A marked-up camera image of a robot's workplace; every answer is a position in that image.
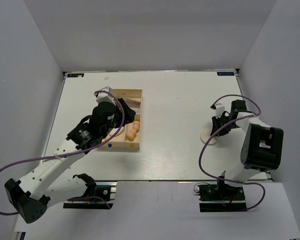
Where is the beige makeup sponge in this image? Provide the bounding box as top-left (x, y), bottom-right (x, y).
top-left (126, 129), bottom-right (137, 141)
top-left (132, 121), bottom-right (140, 132)

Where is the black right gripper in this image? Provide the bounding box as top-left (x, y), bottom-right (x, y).
top-left (211, 113), bottom-right (239, 137)

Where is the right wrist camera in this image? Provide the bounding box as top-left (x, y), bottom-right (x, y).
top-left (210, 102), bottom-right (226, 119)

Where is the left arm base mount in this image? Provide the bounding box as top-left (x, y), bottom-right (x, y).
top-left (63, 181), bottom-right (117, 210)

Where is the blue logo sticker left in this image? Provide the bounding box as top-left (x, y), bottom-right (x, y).
top-left (66, 73), bottom-right (85, 78)

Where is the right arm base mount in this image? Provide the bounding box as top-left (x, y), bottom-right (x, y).
top-left (194, 182), bottom-right (247, 213)

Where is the white round powder puff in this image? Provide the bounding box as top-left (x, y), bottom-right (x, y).
top-left (199, 128), bottom-right (218, 146)

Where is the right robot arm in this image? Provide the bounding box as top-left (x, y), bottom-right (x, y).
top-left (211, 99), bottom-right (284, 200)

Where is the cream compartment organizer tray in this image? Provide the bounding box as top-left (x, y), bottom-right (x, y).
top-left (94, 86), bottom-right (143, 152)

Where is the pink clear eyeshadow palette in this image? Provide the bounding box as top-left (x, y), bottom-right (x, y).
top-left (123, 98), bottom-right (141, 109)

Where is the blue logo sticker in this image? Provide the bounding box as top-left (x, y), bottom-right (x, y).
top-left (66, 73), bottom-right (85, 78)
top-left (216, 71), bottom-right (235, 76)

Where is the white bottle brown cap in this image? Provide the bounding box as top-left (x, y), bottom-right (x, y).
top-left (107, 126), bottom-right (125, 138)

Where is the blue logo sticker right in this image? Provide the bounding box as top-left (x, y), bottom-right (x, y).
top-left (216, 71), bottom-right (235, 76)

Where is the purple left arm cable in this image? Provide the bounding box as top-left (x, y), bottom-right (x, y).
top-left (0, 89), bottom-right (126, 216)

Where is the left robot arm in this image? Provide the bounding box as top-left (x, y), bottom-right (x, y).
top-left (4, 98), bottom-right (136, 224)

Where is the pink square compact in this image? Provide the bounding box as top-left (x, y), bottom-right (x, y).
top-left (132, 108), bottom-right (141, 114)

